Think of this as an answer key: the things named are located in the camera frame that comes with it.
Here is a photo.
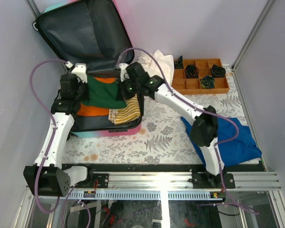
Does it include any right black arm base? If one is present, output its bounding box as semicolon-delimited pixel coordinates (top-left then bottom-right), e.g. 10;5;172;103
188;170;236;189

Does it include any rolled dark sock right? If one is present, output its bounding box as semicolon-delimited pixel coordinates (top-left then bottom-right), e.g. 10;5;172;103
210;64;226;78

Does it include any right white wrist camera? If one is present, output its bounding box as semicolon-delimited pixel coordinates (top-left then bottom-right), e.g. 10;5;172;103
117;63;130;82

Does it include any blue folded shirt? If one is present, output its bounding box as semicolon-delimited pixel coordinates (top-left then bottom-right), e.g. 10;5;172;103
180;115;263;170

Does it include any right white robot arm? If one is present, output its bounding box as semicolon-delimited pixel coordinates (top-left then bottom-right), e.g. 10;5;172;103
115;62;224;187

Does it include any dark green shirt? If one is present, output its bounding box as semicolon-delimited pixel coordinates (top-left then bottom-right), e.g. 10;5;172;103
82;77;127;109

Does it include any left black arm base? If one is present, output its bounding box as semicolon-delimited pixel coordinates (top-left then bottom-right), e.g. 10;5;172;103
84;169;109;189

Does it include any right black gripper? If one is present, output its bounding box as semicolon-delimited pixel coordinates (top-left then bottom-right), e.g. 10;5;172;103
117;75;140;101

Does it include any rolled dark sock middle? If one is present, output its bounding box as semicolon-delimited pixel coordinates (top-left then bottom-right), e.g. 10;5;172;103
185;65;200;78

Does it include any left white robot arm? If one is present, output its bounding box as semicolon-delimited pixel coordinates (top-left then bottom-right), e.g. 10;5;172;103
23;73;95;197

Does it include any yellow striped shirt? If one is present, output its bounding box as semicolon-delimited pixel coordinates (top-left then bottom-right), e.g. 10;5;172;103
108;95;141;125

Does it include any rolled blue green sock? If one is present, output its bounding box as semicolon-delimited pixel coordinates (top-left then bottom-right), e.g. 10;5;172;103
200;75;215;89

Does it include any orange shirt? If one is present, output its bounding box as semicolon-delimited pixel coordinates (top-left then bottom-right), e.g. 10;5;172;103
77;77;115;117

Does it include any orange compartment tray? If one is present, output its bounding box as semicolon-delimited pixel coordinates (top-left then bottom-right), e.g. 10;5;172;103
172;58;229;95

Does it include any rolled dark sock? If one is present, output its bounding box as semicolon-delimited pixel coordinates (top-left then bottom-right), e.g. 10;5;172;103
185;65;200;78
210;64;226;78

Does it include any pink and teal suitcase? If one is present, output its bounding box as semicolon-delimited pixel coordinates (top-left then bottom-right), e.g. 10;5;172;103
33;0;144;138

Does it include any rolled dark sock outside tray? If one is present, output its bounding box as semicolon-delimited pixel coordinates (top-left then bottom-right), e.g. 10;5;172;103
174;56;183;69

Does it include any white crumpled cloth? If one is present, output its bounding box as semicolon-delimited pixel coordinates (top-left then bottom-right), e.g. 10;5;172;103
137;50;174;85

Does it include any aluminium mounting rail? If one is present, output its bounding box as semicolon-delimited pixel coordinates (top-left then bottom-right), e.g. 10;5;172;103
37;164;281;200

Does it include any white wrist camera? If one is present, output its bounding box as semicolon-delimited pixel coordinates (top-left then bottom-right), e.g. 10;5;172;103
117;63;130;82
71;63;87;83

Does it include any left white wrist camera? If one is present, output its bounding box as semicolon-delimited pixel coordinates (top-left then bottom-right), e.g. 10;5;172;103
71;63;87;83

